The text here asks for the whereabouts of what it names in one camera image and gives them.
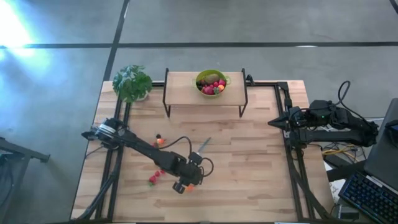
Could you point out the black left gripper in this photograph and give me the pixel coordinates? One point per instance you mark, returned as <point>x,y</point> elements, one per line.
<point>189,174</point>

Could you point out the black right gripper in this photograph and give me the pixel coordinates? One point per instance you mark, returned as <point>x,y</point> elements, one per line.
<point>289,124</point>

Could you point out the yellow red pear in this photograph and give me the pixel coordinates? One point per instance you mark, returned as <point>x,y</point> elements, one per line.
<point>190,188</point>

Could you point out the small peach fruit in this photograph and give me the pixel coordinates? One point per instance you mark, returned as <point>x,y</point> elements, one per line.
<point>220,88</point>

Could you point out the large red strawberry with leaves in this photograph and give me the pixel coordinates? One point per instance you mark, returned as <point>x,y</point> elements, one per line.
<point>216,91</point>

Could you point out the brown green kiwi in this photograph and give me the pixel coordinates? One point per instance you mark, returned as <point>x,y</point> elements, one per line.
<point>212,77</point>

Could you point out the green colander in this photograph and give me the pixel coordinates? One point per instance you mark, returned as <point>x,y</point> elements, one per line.
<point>200,74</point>

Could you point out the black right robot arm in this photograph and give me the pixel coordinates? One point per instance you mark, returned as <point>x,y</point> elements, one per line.
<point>342,137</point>

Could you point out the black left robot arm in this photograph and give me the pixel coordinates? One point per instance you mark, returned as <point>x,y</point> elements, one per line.
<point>140,146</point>

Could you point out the white paper sheet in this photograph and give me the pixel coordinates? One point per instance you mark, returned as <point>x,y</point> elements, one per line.
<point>337,189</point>

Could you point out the wooden shelf with black legs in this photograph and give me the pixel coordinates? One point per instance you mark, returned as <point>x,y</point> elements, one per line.
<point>183,90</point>

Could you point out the white plant pot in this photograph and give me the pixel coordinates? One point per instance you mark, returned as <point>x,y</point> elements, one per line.
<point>143,98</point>

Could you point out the grey laptop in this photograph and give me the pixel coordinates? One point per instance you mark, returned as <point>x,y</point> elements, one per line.
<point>382,149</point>

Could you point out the black backlit keyboard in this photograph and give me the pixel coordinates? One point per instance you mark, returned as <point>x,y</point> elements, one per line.
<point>370,196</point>

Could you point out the green leafy plant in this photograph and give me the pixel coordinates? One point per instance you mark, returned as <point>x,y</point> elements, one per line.
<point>132,82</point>

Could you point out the black metal stand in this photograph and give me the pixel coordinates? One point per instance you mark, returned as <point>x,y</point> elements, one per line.
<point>18,152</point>

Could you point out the silver metal bracket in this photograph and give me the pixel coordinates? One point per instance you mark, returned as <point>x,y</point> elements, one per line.
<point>285,134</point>

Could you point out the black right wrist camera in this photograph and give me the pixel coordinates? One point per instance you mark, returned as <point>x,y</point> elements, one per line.
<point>300,118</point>

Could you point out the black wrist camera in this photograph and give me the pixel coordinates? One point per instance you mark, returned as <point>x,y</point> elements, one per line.
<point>300,118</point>
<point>195,157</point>

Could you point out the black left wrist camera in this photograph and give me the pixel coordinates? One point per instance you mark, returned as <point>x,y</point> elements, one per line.
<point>195,157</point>

